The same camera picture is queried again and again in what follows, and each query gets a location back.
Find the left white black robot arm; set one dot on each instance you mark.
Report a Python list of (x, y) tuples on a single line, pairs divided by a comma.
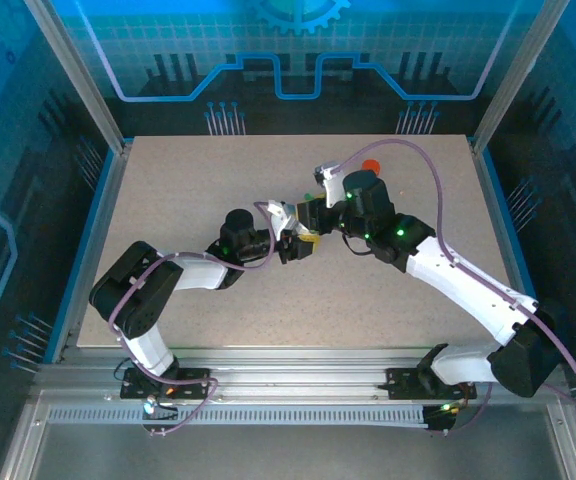
[(198, 272)]

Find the grey metal front shelf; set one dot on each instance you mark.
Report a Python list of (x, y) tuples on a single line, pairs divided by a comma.
[(293, 455)]

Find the aluminium side rail blue edge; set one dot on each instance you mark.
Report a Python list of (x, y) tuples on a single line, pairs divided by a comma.
[(499, 210), (102, 210)]

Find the aluminium frame post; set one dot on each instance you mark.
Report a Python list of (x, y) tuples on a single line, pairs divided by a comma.
[(506, 75), (82, 75)]

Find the small lit connector board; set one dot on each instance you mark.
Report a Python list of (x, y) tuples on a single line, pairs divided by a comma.
[(150, 407), (443, 415)]

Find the orange pill bottle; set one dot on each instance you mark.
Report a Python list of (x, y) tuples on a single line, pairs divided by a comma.
[(370, 165)]

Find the aluminium front rail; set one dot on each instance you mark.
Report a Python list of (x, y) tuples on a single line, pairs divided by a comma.
[(293, 370)]

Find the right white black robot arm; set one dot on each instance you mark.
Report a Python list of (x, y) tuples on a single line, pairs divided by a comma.
[(468, 285)]

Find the white pill bottle green cap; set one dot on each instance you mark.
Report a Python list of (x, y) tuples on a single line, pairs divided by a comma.
[(299, 227)]

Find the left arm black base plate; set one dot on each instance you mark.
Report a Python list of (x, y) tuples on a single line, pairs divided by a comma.
[(193, 382)]

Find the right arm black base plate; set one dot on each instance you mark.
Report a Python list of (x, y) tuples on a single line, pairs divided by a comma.
[(403, 382)]

